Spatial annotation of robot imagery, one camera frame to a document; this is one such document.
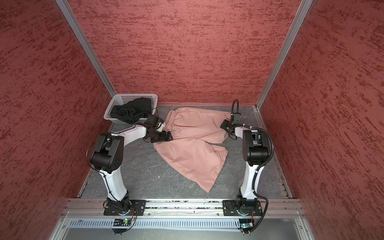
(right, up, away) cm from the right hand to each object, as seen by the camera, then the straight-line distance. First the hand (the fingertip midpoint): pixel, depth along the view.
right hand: (223, 127), depth 106 cm
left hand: (-40, -9, -8) cm, 42 cm away
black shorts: (-61, +12, -10) cm, 63 cm away
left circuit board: (-56, -45, -35) cm, 80 cm away
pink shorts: (-20, -13, -10) cm, 26 cm away
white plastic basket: (-82, +21, +8) cm, 85 cm away
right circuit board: (+4, -45, -35) cm, 57 cm away
